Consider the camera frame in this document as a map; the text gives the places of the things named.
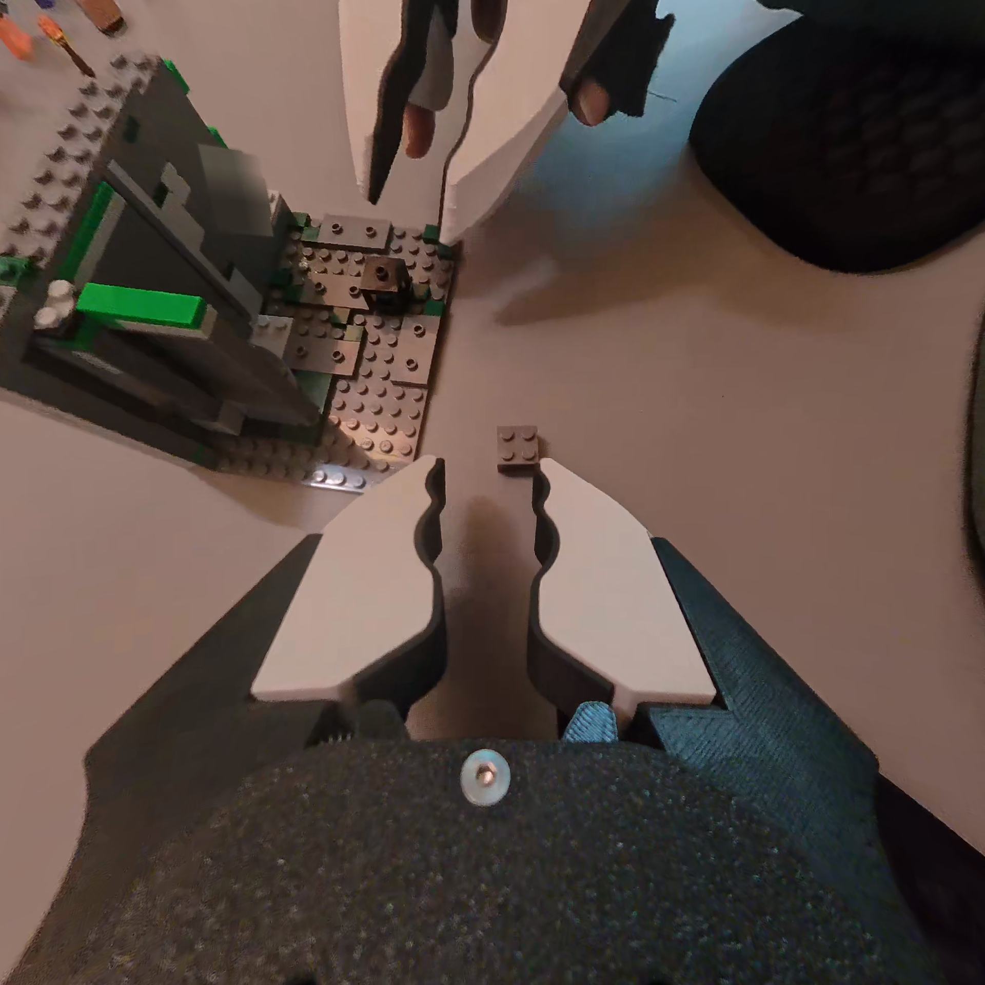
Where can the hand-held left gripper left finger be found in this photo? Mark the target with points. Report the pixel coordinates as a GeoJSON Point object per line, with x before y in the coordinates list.
{"type": "Point", "coordinates": [362, 600]}

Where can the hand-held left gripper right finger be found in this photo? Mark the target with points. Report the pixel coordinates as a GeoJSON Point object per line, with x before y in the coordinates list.
{"type": "Point", "coordinates": [615, 600]}

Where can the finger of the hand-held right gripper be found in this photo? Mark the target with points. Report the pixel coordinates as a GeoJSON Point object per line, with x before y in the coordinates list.
{"type": "Point", "coordinates": [523, 77]}
{"type": "Point", "coordinates": [365, 77]}

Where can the grey square toy brick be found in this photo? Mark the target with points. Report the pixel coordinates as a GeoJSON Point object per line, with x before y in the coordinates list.
{"type": "Point", "coordinates": [517, 446]}

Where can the grey green toy brick model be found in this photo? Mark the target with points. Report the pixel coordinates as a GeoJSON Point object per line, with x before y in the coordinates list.
{"type": "Point", "coordinates": [154, 346]}

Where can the grey desk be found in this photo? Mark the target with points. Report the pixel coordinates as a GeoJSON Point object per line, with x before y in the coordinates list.
{"type": "Point", "coordinates": [692, 385]}

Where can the person's right hand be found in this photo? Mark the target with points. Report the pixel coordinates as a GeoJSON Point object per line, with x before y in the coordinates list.
{"type": "Point", "coordinates": [419, 135]}

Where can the orange minifigure with sword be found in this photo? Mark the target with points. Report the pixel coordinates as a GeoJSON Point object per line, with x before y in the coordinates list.
{"type": "Point", "coordinates": [52, 29]}

